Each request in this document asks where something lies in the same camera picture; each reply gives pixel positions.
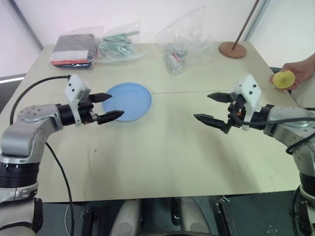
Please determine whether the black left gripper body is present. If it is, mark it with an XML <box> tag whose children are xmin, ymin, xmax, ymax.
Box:
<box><xmin>78</xmin><ymin>94</ymin><xmax>99</xmax><ymax>125</ymax></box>

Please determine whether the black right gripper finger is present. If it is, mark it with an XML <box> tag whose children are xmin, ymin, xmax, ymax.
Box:
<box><xmin>207</xmin><ymin>92</ymin><xmax>232</xmax><ymax>104</ymax></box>
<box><xmin>193</xmin><ymin>114</ymin><xmax>232</xmax><ymax>135</ymax></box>

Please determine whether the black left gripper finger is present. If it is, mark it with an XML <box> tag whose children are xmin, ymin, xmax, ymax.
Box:
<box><xmin>97</xmin><ymin>110</ymin><xmax>125</xmax><ymax>125</ymax></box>
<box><xmin>89</xmin><ymin>92</ymin><xmax>113</xmax><ymax>104</ymax></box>

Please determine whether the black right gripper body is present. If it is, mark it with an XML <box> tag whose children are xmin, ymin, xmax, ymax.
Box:
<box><xmin>227</xmin><ymin>92</ymin><xmax>247</xmax><ymax>128</ymax></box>

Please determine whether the yellow round object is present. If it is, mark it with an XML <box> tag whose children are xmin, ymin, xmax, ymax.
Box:
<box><xmin>272</xmin><ymin>70</ymin><xmax>296</xmax><ymax>90</ymax></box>

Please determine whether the light blue round plate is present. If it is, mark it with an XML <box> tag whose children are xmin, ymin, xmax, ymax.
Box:
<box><xmin>101</xmin><ymin>83</ymin><xmax>153</xmax><ymax>122</ymax></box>

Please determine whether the person's bare hand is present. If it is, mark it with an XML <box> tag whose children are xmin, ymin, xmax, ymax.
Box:
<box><xmin>269</xmin><ymin>58</ymin><xmax>315</xmax><ymax>92</ymax></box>

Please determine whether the brown round stand with pole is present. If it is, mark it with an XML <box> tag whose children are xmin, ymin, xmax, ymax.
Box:
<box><xmin>219</xmin><ymin>0</ymin><xmax>260</xmax><ymax>59</ymax></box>

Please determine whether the plastic bag of dark cloths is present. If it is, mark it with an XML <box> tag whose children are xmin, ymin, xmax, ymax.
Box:
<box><xmin>50</xmin><ymin>25</ymin><xmax>99</xmax><ymax>72</ymax></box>

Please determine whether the plastic bag of green items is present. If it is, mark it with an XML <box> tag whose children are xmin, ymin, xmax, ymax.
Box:
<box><xmin>94</xmin><ymin>21</ymin><xmax>149</xmax><ymax>65</ymax></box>

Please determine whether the clear bag of grey items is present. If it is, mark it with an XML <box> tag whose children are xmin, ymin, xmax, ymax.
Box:
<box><xmin>154</xmin><ymin>6</ymin><xmax>214</xmax><ymax>76</ymax></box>

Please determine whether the person's white garment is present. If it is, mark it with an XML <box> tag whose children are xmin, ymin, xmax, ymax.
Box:
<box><xmin>290</xmin><ymin>75</ymin><xmax>315</xmax><ymax>109</ymax></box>

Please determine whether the white rounded robot leg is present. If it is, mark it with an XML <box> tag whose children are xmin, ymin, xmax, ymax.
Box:
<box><xmin>109</xmin><ymin>198</ymin><xmax>141</xmax><ymax>236</ymax></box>
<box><xmin>180</xmin><ymin>196</ymin><xmax>214</xmax><ymax>236</ymax></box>

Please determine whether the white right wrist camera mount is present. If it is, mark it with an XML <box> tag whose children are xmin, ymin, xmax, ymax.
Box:
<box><xmin>233</xmin><ymin>74</ymin><xmax>262</xmax><ymax>131</ymax></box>

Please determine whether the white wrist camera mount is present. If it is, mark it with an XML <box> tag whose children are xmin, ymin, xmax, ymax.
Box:
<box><xmin>233</xmin><ymin>74</ymin><xmax>262</xmax><ymax>131</ymax></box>
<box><xmin>64</xmin><ymin>74</ymin><xmax>91</xmax><ymax>127</ymax></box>

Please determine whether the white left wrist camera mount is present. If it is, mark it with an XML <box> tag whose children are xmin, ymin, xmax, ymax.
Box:
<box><xmin>64</xmin><ymin>74</ymin><xmax>91</xmax><ymax>127</ymax></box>

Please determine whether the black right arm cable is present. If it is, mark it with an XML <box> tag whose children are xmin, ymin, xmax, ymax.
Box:
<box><xmin>232</xmin><ymin>113</ymin><xmax>315</xmax><ymax>155</ymax></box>

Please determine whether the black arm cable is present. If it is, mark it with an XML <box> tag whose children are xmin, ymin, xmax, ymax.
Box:
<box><xmin>232</xmin><ymin>113</ymin><xmax>315</xmax><ymax>155</ymax></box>
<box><xmin>9</xmin><ymin>75</ymin><xmax>75</xmax><ymax>236</ymax></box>

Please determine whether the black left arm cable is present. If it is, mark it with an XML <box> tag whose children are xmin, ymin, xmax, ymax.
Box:
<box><xmin>9</xmin><ymin>75</ymin><xmax>75</xmax><ymax>236</ymax></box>

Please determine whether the black bracket under table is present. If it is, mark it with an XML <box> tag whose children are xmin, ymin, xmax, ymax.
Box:
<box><xmin>169</xmin><ymin>196</ymin><xmax>183</xmax><ymax>226</ymax></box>

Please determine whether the black metal frame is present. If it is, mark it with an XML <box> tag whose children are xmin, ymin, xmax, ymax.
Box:
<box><xmin>80</xmin><ymin>208</ymin><xmax>99</xmax><ymax>236</ymax></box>
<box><xmin>215</xmin><ymin>195</ymin><xmax>238</xmax><ymax>236</ymax></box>

